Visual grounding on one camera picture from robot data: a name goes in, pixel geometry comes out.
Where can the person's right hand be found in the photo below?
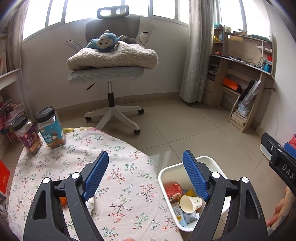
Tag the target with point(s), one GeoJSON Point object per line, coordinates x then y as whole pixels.
{"type": "Point", "coordinates": [282, 209]}

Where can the small blue white carton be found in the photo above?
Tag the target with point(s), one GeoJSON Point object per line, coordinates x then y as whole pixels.
{"type": "Point", "coordinates": [179, 214]}

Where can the purple label nut jar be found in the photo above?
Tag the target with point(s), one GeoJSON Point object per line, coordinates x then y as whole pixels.
{"type": "Point", "coordinates": [27, 134]}

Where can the cream fleece blanket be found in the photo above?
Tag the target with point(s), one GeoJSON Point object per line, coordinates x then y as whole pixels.
{"type": "Point", "coordinates": [124, 55]}

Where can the teal label nut jar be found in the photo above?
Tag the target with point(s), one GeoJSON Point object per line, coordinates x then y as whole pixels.
{"type": "Point", "coordinates": [50, 127]}

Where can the blue white paper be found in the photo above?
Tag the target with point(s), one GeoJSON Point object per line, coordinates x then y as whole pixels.
{"type": "Point", "coordinates": [191, 219]}

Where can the floral tablecloth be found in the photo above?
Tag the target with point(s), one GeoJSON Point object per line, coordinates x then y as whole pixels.
{"type": "Point", "coordinates": [128, 203]}

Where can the white trash bin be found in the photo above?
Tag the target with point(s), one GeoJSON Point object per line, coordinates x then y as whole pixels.
{"type": "Point", "coordinates": [177, 173]}

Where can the silver plastic bag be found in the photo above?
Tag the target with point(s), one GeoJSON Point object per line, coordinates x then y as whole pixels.
{"type": "Point", "coordinates": [247, 97]}

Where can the blue monkey plush toy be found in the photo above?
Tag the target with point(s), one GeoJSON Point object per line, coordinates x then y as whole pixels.
{"type": "Point", "coordinates": [106, 42]}

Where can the red snack bag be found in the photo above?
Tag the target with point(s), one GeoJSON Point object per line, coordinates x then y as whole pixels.
{"type": "Point", "coordinates": [173, 191]}

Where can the left curtain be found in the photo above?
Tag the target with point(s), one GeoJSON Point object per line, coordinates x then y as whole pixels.
{"type": "Point", "coordinates": [14, 43]}

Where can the right lace curtain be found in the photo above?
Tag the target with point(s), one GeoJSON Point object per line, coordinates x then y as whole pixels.
{"type": "Point", "coordinates": [199, 47]}

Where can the yellow snack wrapper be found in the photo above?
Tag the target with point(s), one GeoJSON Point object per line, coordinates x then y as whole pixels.
{"type": "Point", "coordinates": [190, 193]}

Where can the red gift box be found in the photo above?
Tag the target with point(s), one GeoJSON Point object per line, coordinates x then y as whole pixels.
{"type": "Point", "coordinates": [4, 178]}

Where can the white paper cup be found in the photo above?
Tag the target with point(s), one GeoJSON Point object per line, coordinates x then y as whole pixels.
{"type": "Point", "coordinates": [190, 204]}

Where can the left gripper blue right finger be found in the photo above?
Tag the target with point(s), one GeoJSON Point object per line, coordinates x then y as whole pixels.
{"type": "Point", "coordinates": [245, 220]}

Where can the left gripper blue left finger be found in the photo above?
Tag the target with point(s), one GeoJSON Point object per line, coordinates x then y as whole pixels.
{"type": "Point", "coordinates": [45, 220]}

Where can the grey white office chair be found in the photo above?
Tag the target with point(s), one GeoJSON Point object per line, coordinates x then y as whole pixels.
{"type": "Point", "coordinates": [116, 17]}

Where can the wooden desk shelf unit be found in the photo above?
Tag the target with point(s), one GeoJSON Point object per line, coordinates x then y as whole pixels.
{"type": "Point", "coordinates": [236, 59]}

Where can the white bookshelf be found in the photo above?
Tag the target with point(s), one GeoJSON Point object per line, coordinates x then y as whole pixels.
{"type": "Point", "coordinates": [13, 91]}

